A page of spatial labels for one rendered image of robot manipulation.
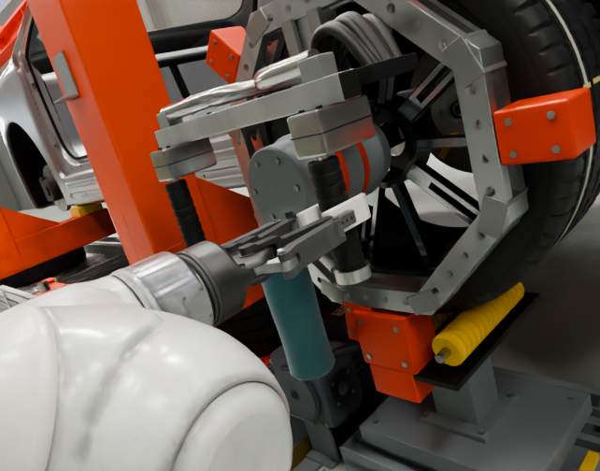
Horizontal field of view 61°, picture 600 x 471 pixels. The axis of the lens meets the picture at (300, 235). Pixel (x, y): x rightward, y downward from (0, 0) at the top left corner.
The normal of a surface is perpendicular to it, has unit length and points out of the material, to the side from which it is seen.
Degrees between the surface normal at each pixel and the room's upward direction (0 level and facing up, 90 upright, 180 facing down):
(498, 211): 90
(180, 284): 60
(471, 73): 90
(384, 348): 90
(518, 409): 0
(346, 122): 90
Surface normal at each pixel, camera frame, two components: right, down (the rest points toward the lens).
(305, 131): -0.69, 0.37
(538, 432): -0.27, -0.93
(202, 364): 0.18, -0.90
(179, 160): 0.67, 0.00
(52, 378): 0.59, -0.54
